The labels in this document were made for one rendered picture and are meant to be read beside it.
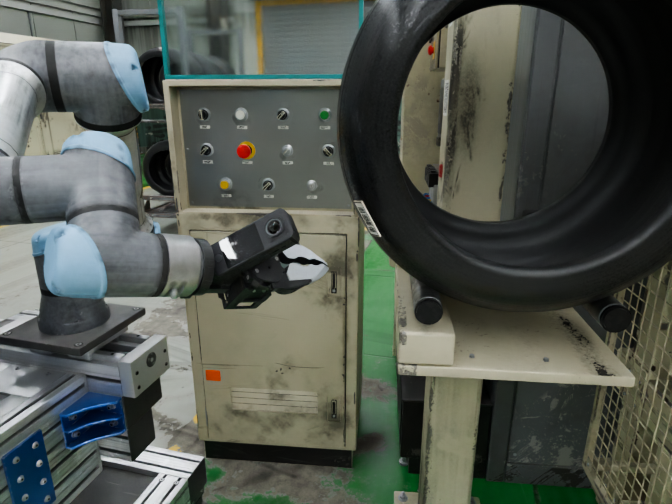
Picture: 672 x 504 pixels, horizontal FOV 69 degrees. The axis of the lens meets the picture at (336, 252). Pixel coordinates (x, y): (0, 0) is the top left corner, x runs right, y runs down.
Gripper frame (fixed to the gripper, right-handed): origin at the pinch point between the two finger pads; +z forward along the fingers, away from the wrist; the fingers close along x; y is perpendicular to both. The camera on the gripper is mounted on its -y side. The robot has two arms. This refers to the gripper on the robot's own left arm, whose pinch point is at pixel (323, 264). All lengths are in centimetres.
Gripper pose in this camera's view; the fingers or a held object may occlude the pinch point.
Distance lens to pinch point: 72.0
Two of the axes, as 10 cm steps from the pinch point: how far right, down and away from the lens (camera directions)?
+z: 7.4, 0.6, 6.7
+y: -5.9, 5.2, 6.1
